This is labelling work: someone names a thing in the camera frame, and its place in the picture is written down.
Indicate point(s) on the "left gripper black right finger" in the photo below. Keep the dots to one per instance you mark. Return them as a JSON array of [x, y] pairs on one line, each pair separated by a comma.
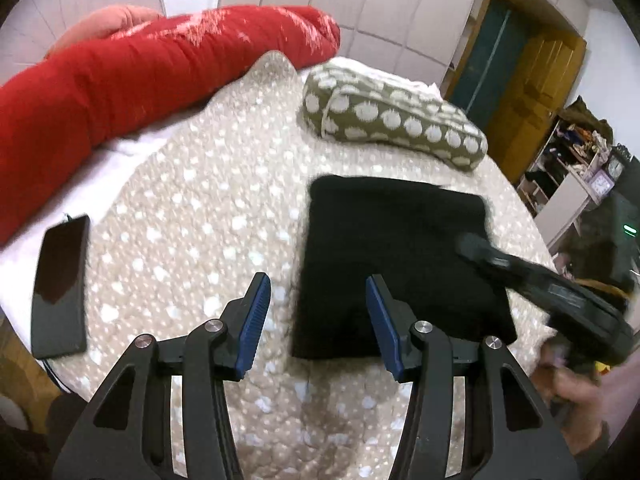
[[509, 432]]

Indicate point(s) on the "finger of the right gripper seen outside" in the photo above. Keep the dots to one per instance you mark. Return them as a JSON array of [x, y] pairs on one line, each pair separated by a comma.
[[482, 256]]

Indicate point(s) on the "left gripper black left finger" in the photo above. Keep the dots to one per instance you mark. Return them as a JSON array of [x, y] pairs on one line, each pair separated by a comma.
[[124, 431]]

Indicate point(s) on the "black pants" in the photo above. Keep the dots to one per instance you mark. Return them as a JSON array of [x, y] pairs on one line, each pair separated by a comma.
[[405, 231]]

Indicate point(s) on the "person's right hand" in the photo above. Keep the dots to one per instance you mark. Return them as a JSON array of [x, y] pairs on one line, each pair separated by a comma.
[[592, 416]]

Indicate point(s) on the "black smartphone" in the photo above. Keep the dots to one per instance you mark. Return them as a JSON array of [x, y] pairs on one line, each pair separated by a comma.
[[58, 302]]

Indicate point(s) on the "white cluttered shelf unit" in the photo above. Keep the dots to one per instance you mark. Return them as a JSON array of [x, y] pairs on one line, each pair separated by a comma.
[[576, 168]]

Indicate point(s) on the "green hedgehog print pillow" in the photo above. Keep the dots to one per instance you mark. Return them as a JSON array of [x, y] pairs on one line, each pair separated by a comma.
[[347, 101]]

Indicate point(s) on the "yellow wooden door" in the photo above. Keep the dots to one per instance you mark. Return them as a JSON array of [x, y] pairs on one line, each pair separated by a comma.
[[538, 88]]

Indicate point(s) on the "beige dotted quilt bedspread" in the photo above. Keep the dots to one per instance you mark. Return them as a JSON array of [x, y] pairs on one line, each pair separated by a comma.
[[226, 197]]

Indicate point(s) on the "white bed sheet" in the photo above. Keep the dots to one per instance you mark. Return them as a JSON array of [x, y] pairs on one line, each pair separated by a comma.
[[91, 190]]

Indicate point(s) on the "red long bolster pillow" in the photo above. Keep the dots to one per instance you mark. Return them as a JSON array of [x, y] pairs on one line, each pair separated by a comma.
[[54, 114]]

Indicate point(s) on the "pink pillow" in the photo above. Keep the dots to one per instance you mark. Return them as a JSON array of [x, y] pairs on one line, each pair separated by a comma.
[[104, 23]]

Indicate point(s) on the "round white headboard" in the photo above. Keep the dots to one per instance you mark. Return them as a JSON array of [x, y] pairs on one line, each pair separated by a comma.
[[33, 26]]

